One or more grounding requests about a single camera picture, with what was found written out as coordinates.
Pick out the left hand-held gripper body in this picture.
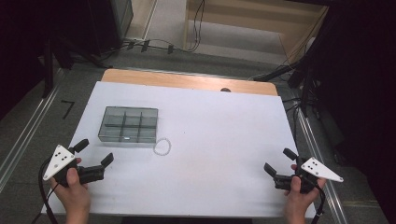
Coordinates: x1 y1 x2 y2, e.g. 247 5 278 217
42 145 106 189

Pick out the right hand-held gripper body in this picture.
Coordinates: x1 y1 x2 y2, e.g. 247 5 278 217
274 157 345 194

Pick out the clear plastic compartment box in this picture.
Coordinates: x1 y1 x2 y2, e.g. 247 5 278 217
97 105 159 145

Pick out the clear bead bracelet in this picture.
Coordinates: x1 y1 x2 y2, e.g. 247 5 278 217
152 137 173 157

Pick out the person's right hand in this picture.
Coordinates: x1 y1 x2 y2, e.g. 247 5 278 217
283 163 327 218

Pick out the person's left hand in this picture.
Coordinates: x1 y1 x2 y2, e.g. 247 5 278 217
49 157 92 217

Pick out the white table board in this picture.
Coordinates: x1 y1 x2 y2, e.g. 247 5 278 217
41 81 318 218

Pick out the black metal stand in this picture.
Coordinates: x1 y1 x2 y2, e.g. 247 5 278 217
40 35 114 99
253 46 323 119

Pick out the black curtain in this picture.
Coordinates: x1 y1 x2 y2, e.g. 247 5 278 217
306 0 396 224
0 0 94 120

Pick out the light wooden shelf unit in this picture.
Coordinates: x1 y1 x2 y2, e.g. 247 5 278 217
183 0 330 65

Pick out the dark grey cabinet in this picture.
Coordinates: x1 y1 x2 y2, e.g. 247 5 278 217
87 0 134 58

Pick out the metal floor rail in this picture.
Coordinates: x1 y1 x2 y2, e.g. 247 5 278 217
0 70 65 191
294 106 349 224

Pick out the right hand-held gripper black cable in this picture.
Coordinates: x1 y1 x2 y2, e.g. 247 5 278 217
311 183 327 224

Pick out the black hanging cable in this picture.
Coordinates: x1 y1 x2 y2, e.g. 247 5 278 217
186 0 206 53

